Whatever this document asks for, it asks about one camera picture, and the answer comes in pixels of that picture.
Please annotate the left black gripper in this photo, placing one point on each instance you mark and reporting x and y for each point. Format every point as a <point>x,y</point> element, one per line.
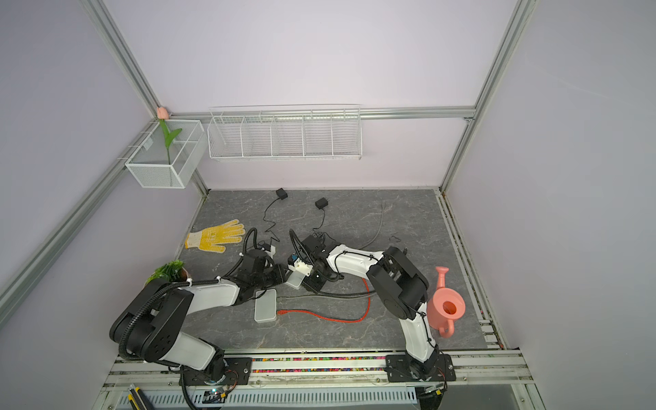
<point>280,273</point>

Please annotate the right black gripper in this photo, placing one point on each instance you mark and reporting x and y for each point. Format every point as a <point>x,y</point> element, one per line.
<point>309,284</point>

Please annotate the white network switch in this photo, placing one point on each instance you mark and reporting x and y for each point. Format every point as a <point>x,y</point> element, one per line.
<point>265,306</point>
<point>295,280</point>

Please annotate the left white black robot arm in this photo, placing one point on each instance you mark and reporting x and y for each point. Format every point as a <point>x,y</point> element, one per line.
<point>150,328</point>

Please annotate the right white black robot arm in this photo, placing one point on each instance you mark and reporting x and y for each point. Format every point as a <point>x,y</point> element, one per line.
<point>400,286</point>

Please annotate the yellow work glove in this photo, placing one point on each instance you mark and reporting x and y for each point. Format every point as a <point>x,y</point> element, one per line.
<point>215,239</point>

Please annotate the green potted plant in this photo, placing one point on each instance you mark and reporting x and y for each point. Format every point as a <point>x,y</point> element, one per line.
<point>173,271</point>

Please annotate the pink watering can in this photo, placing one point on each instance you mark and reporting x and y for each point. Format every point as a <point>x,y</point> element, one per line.
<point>445,307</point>

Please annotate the small white mesh basket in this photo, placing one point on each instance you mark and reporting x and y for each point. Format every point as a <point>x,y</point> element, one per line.
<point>148,163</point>

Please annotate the artificial pink tulip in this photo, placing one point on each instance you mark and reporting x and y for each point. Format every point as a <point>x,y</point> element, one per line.
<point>169,135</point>

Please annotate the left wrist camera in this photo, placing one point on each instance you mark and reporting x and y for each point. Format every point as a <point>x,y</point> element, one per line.
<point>267,247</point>

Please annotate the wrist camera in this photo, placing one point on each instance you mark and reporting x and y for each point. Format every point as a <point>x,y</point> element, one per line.
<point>297,265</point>
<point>267,247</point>

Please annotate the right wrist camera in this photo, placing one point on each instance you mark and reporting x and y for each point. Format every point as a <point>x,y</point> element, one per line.
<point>297,265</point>

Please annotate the long white wire basket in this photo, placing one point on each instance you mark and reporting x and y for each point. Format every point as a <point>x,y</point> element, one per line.
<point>285,132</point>

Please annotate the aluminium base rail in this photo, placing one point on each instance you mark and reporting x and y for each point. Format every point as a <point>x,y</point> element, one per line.
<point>332,378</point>

